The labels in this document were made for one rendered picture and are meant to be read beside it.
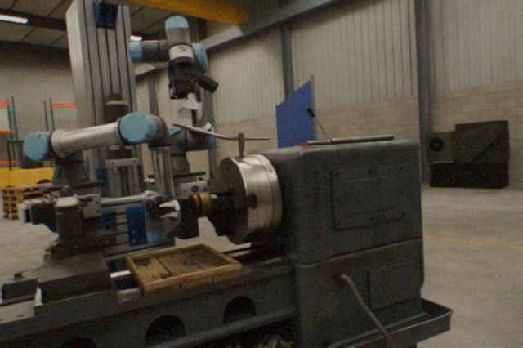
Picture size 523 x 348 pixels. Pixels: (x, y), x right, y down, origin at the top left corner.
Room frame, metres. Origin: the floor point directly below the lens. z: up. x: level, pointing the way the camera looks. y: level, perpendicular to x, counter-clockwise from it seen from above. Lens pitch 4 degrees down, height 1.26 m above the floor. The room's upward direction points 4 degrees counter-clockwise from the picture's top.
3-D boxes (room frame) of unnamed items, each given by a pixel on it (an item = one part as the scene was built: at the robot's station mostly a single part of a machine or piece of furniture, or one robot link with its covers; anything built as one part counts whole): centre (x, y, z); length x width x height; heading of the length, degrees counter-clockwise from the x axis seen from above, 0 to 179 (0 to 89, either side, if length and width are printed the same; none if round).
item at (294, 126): (8.32, -0.71, 1.18); 4.12 x 0.80 x 2.35; 6
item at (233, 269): (1.30, 0.29, 0.89); 0.36 x 0.30 x 0.04; 27
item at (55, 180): (1.73, 0.84, 1.21); 0.15 x 0.15 x 0.10
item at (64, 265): (1.17, 0.59, 0.95); 0.43 x 0.17 x 0.05; 27
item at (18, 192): (9.56, 5.49, 0.36); 1.26 x 0.86 x 0.73; 145
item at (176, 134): (2.02, 0.43, 1.33); 0.13 x 0.12 x 0.14; 95
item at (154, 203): (1.39, 0.37, 1.08); 0.12 x 0.09 x 0.08; 27
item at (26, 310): (1.14, 0.62, 0.90); 0.47 x 0.30 x 0.06; 27
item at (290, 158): (1.61, -0.28, 1.06); 0.59 x 0.48 x 0.39; 117
